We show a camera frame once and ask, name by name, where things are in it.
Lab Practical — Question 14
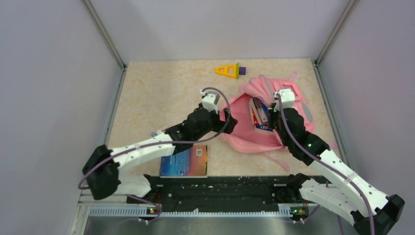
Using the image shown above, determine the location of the pink student backpack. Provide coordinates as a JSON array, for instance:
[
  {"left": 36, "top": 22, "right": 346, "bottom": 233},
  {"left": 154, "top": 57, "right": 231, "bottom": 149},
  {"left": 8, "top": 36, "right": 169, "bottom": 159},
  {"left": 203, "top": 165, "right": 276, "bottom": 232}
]
[{"left": 225, "top": 72, "right": 315, "bottom": 154}]

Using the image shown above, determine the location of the dark blue sunset book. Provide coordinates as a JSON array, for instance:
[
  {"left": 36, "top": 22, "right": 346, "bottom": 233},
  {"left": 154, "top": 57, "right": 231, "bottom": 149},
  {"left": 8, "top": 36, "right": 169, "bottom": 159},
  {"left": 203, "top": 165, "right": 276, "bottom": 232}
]
[{"left": 159, "top": 145, "right": 208, "bottom": 178}]

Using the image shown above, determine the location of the light blue paperback book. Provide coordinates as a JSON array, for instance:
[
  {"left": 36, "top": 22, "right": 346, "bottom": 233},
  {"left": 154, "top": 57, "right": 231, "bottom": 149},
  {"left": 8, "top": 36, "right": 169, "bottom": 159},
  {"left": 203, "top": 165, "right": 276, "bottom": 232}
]
[{"left": 249, "top": 97, "right": 268, "bottom": 125}]

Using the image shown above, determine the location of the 91-storey treehouse blue book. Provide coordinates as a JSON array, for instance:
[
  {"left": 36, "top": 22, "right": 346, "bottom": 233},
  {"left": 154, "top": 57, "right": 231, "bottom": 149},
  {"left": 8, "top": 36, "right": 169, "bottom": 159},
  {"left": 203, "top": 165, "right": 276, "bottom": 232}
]
[{"left": 254, "top": 125, "right": 274, "bottom": 135}]

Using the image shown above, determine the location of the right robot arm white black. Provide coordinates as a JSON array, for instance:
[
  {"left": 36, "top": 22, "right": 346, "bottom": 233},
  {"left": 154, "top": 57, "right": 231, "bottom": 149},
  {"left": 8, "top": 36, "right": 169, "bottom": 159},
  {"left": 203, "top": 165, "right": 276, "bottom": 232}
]
[{"left": 268, "top": 107, "right": 405, "bottom": 235}]

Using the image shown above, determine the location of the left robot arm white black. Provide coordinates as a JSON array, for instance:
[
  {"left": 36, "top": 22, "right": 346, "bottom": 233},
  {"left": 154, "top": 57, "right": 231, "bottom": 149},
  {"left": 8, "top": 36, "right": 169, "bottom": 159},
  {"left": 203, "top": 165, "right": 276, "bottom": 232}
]
[{"left": 79, "top": 107, "right": 238, "bottom": 200}]

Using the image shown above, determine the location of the yellow triangle toy purple cap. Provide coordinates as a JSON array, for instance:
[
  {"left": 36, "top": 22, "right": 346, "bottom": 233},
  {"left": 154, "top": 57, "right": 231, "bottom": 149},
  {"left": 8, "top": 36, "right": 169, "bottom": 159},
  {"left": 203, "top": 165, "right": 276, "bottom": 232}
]
[{"left": 215, "top": 63, "right": 247, "bottom": 79}]

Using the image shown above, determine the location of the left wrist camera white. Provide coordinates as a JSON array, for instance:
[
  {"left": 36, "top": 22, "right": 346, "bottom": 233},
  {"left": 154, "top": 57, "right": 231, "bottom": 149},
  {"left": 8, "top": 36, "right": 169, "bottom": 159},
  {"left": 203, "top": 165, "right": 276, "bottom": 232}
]
[{"left": 200, "top": 91, "right": 220, "bottom": 114}]

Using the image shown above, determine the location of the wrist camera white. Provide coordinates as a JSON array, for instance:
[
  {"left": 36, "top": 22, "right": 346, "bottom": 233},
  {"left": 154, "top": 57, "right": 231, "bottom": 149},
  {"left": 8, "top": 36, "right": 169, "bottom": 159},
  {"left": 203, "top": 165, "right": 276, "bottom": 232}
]
[
  {"left": 200, "top": 91, "right": 220, "bottom": 114},
  {"left": 274, "top": 88, "right": 295, "bottom": 111}
]

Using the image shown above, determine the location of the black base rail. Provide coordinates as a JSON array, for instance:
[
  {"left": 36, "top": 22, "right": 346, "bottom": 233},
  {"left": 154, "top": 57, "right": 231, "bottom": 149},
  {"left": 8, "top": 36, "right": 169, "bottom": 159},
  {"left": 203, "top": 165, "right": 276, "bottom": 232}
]
[{"left": 144, "top": 175, "right": 311, "bottom": 214}]

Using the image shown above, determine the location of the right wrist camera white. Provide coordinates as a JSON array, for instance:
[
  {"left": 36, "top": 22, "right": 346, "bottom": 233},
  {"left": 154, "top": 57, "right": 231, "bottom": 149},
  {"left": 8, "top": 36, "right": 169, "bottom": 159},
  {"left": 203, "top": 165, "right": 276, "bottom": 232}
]
[{"left": 274, "top": 88, "right": 295, "bottom": 111}]

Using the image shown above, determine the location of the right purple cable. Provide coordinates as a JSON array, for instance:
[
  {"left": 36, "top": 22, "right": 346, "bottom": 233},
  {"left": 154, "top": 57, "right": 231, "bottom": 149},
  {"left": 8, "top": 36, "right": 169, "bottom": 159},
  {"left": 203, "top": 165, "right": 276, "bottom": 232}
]
[{"left": 276, "top": 93, "right": 377, "bottom": 235}]

